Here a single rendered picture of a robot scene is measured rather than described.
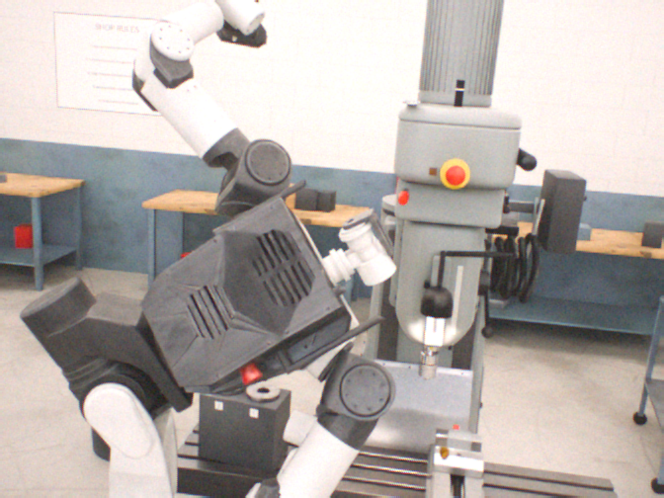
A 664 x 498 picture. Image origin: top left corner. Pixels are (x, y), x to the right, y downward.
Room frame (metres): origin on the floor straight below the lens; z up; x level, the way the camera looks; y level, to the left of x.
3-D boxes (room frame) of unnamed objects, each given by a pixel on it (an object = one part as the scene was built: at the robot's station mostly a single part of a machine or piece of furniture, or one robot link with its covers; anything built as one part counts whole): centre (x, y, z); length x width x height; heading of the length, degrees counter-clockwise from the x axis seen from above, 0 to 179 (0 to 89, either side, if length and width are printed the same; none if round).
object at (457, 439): (1.54, -0.35, 1.02); 0.06 x 0.05 x 0.06; 82
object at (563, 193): (1.81, -0.61, 1.62); 0.20 x 0.09 x 0.21; 174
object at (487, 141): (1.56, -0.25, 1.81); 0.47 x 0.26 x 0.16; 174
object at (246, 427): (1.59, 0.23, 1.01); 0.22 x 0.12 x 0.20; 75
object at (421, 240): (1.55, -0.25, 1.47); 0.21 x 0.19 x 0.32; 84
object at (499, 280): (1.79, -0.47, 1.45); 0.18 x 0.16 x 0.21; 174
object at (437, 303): (1.36, -0.22, 1.47); 0.07 x 0.07 x 0.06
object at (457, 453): (1.48, -0.34, 1.00); 0.12 x 0.06 x 0.04; 82
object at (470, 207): (1.59, -0.25, 1.68); 0.34 x 0.24 x 0.10; 174
